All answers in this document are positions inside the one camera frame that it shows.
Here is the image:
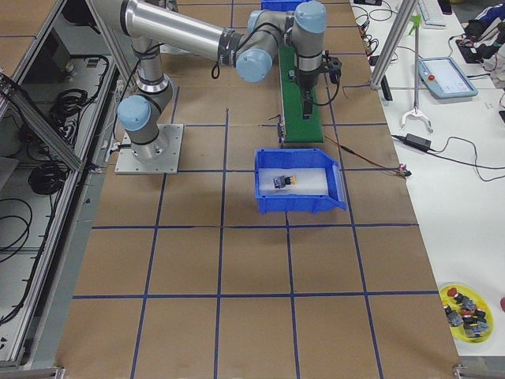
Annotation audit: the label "teach pendant tablet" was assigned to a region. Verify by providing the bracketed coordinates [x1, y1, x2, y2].
[418, 57, 478, 99]

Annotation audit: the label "yellow plate of buttons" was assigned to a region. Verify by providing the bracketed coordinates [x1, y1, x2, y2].
[439, 283, 494, 343]

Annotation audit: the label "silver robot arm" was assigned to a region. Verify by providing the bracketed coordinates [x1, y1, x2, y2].
[90, 1, 327, 120]

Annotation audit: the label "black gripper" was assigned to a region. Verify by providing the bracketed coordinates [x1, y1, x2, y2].
[296, 69, 318, 119]

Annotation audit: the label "red black conveyor wires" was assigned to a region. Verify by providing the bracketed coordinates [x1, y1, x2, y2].
[322, 133, 412, 178]

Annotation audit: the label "yellow push button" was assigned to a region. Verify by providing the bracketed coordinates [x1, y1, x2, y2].
[273, 175, 296, 190]

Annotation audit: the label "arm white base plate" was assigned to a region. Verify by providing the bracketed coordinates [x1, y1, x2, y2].
[115, 124, 184, 174]

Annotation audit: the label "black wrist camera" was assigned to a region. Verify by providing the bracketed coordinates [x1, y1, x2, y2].
[323, 51, 342, 84]

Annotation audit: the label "blue bin with buttons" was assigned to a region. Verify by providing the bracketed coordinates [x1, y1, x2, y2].
[260, 0, 305, 12]

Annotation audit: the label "aluminium frame post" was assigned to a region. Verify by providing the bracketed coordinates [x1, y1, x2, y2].
[370, 0, 417, 89]

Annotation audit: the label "green handled reacher grabber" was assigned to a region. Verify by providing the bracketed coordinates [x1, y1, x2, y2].
[401, 15, 433, 133]

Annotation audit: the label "black power adapter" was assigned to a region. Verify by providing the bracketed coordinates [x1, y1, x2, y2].
[403, 133, 432, 152]

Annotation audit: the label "blue empty bin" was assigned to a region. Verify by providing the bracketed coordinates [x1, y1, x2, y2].
[255, 148, 347, 214]

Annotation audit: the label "white foam pad target bin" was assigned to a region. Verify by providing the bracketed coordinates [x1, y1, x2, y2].
[258, 168, 328, 196]

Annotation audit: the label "green conveyor belt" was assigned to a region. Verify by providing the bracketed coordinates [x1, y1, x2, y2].
[278, 46, 324, 144]

